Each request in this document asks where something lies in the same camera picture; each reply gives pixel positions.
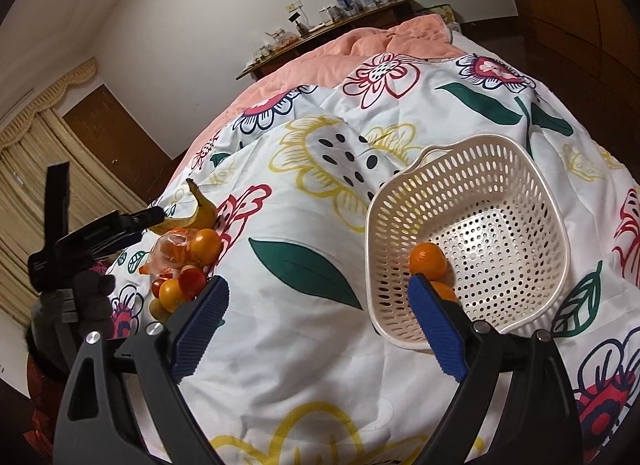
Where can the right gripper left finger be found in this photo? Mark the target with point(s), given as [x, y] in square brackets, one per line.
[96, 422]

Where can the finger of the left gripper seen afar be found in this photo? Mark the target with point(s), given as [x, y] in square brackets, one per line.
[137, 222]

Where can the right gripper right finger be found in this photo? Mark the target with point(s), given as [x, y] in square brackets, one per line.
[539, 423]

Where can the plastic bag with orange peels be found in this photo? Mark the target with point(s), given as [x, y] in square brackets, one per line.
[170, 253]

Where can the red tomato front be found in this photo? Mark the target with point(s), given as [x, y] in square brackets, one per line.
[156, 285]

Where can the red tomato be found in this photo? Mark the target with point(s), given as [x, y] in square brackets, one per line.
[192, 281]
[156, 285]

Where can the large mandarin orange front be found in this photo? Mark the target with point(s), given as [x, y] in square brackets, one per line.
[429, 260]

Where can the yellow banana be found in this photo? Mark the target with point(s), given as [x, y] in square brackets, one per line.
[204, 216]

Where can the orange mandarin back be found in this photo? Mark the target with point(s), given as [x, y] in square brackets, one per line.
[205, 247]

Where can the small yellow-green fruit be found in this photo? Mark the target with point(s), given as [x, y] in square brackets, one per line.
[158, 311]

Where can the orange mandarin front right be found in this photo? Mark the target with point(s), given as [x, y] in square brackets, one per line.
[171, 295]

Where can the red tomato upper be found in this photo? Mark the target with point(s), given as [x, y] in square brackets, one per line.
[192, 281]

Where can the brown wooden door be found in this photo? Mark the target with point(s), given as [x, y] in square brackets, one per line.
[120, 144]

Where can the beige curtain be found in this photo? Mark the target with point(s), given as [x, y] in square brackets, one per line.
[42, 161]

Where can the floral white duvet cover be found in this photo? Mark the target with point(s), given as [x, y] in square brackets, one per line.
[296, 373]

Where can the white plastic basket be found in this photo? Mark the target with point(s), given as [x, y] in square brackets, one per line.
[485, 204]

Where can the black desk lamp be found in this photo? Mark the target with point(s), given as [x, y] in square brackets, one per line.
[297, 20]

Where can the clear kettle on desk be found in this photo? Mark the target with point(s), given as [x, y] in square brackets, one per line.
[325, 15]

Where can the wooden desk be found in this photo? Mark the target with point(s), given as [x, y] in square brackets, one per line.
[382, 17]

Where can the pink blanket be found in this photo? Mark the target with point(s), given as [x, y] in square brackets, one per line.
[424, 37]

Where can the wooden wardrobe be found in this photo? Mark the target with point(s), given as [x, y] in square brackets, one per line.
[587, 53]

